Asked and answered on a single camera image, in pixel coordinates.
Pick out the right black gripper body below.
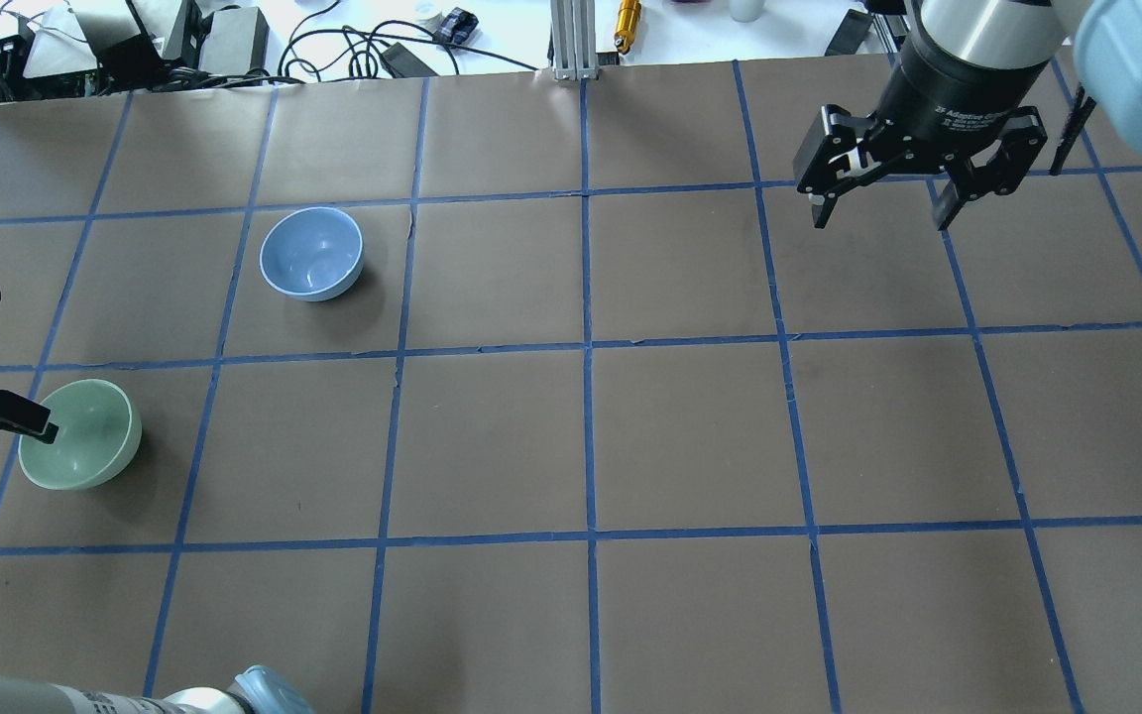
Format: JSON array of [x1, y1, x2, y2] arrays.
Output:
[[869, 35, 1047, 176]]

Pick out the green bowl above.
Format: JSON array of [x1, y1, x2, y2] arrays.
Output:
[[17, 379, 144, 491]]

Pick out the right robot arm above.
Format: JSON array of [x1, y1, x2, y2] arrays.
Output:
[[793, 1, 1142, 230]]

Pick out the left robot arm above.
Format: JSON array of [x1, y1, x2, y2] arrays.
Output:
[[0, 379, 313, 713]]

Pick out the blue bowl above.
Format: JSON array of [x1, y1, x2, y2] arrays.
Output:
[[259, 206, 365, 302]]

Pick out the white cup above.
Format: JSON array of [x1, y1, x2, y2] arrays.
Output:
[[727, 0, 766, 23]]

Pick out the metallic cylinder tool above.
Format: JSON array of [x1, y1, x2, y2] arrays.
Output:
[[613, 0, 643, 55]]

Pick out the black electronics pile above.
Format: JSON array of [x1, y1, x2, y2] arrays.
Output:
[[0, 1, 282, 103]]

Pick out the black power adapter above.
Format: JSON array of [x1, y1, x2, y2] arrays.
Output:
[[378, 45, 439, 78]]

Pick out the aluminium frame post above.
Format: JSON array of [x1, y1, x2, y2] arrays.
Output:
[[549, 0, 600, 81]]

